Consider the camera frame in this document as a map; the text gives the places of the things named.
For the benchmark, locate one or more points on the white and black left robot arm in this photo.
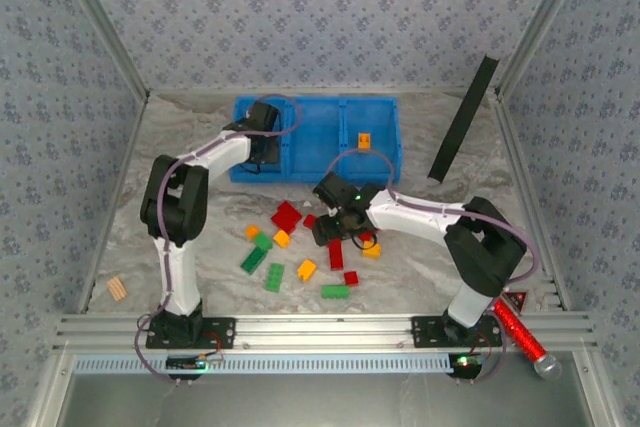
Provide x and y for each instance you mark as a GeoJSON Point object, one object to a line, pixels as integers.
{"type": "Point", "coordinates": [175, 277]}

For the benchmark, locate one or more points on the small circuit board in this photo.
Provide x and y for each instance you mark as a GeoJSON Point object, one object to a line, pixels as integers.
{"type": "Point", "coordinates": [465, 364]}
{"type": "Point", "coordinates": [192, 363]}

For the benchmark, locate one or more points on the small tan wooden block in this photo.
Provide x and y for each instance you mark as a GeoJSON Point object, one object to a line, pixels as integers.
{"type": "Point", "coordinates": [116, 289]}

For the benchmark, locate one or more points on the grey metal panel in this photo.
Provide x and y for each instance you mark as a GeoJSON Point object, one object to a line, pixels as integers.
{"type": "Point", "coordinates": [320, 402]}

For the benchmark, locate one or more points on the black sign with red triangle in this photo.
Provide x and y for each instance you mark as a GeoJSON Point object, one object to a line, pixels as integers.
{"type": "Point", "coordinates": [516, 301]}

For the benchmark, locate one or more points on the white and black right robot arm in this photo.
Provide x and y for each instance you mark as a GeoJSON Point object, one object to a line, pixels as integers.
{"type": "Point", "coordinates": [415, 217]}

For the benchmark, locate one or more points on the aluminium side rail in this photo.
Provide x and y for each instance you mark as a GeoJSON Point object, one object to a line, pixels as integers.
{"type": "Point", "coordinates": [131, 147]}
{"type": "Point", "coordinates": [512, 137]}

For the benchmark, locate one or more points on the orange lego brick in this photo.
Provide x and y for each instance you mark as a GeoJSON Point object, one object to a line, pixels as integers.
{"type": "Point", "coordinates": [252, 232]}
{"type": "Point", "coordinates": [364, 141]}

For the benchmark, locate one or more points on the blue three-compartment plastic bin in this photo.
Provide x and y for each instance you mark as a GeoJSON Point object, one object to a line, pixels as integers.
{"type": "Point", "coordinates": [320, 147]}

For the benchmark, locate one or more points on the green lego brick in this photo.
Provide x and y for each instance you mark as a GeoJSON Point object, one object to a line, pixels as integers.
{"type": "Point", "coordinates": [253, 260]}
{"type": "Point", "coordinates": [335, 292]}
{"type": "Point", "coordinates": [274, 277]}
{"type": "Point", "coordinates": [263, 241]}

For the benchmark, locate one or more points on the long black bar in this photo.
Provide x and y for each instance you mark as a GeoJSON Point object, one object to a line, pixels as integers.
{"type": "Point", "coordinates": [462, 119]}

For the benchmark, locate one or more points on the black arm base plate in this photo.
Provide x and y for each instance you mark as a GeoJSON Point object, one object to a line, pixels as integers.
{"type": "Point", "coordinates": [425, 332]}
{"type": "Point", "coordinates": [222, 332]}

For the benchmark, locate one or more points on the wide aluminium frame rail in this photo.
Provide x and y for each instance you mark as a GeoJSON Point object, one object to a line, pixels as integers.
{"type": "Point", "coordinates": [320, 329]}

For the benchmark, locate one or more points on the red glitter toy microphone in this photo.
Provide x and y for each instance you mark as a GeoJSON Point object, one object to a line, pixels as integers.
{"type": "Point", "coordinates": [522, 337]}

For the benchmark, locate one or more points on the aluminium frame post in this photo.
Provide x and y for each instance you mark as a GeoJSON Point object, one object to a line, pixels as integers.
{"type": "Point", "coordinates": [102, 22]}
{"type": "Point", "coordinates": [539, 22]}

